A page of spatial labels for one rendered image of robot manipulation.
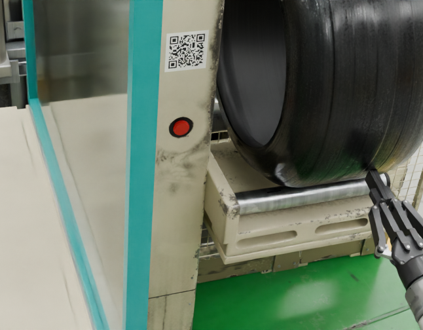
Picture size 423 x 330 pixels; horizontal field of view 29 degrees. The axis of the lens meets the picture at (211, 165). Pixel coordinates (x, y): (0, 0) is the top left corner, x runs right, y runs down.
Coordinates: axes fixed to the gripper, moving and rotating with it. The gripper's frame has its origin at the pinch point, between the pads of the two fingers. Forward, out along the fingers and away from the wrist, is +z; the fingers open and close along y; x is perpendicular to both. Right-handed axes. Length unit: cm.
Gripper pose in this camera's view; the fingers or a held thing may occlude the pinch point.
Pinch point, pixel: (378, 188)
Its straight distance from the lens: 153.3
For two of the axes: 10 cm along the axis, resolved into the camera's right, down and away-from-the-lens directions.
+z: -3.0, -7.7, 5.7
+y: -9.4, 1.4, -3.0
